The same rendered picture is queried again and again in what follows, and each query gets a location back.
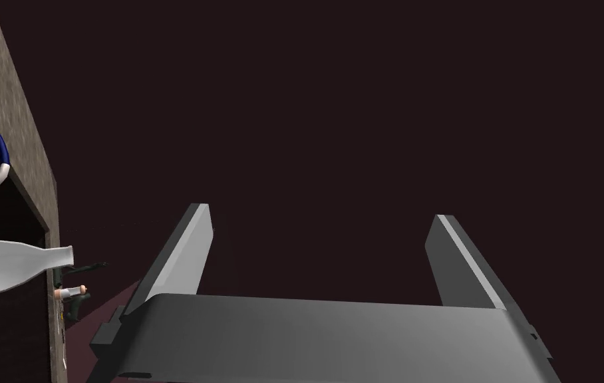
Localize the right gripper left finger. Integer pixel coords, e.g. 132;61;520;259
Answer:
123;203;214;316

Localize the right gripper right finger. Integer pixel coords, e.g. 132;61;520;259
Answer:
424;214;508;311

